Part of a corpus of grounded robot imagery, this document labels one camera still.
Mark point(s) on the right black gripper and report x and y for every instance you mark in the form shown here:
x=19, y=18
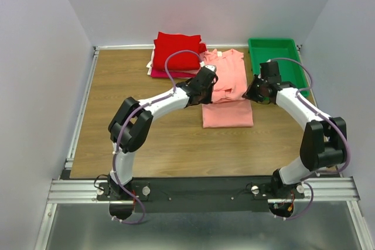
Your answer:
x=249, y=93

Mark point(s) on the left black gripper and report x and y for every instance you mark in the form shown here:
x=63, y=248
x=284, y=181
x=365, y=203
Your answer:
x=207, y=100

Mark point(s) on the pink polo shirt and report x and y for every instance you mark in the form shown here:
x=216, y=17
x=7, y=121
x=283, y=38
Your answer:
x=228, y=108

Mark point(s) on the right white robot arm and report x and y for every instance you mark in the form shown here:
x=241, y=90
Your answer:
x=324, y=142

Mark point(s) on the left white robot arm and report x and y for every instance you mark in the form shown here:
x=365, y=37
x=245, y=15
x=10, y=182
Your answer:
x=131, y=124

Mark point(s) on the magenta folded shirt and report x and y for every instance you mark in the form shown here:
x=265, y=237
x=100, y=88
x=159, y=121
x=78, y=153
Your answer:
x=159, y=73

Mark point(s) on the green plastic tray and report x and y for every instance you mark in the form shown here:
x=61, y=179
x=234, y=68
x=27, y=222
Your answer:
x=262, y=49

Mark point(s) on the red folded shirt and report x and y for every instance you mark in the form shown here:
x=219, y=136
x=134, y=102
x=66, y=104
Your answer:
x=168, y=44

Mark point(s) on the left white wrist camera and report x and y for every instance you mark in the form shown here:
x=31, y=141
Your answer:
x=212, y=68

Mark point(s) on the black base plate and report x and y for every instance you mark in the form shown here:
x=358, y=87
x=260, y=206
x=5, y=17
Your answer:
x=199, y=194

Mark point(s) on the aluminium frame rail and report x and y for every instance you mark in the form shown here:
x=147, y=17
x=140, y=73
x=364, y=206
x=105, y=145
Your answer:
x=68, y=191

